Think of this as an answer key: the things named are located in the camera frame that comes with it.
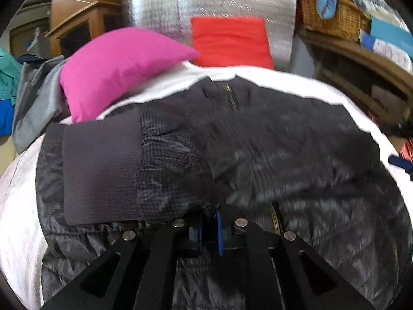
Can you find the teal and blue jacket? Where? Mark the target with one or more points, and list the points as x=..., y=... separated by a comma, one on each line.
x=6, y=87

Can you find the grey garment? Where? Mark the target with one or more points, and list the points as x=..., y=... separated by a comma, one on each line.
x=35, y=103

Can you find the black quilted jacket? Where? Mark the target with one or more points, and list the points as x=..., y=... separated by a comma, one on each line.
x=258, y=155

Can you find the wicker basket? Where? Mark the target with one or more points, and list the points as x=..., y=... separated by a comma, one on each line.
x=335, y=17

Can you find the pink pillow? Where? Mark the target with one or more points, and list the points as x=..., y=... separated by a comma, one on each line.
x=113, y=67

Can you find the wooden side table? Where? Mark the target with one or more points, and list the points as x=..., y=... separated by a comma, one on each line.
x=361, y=67

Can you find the folded red cloth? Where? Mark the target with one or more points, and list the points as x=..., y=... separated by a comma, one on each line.
x=230, y=40

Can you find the white bed sheet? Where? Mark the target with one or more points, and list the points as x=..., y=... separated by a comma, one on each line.
x=17, y=206

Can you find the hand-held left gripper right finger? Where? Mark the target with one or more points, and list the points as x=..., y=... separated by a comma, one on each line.
x=220, y=232

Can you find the blue and white box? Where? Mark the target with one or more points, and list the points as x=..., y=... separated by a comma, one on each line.
x=390, y=38

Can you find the wooden cabinet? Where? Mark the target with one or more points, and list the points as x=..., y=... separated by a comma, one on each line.
x=80, y=16

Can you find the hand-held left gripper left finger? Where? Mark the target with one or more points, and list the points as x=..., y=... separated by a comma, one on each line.
x=199, y=235

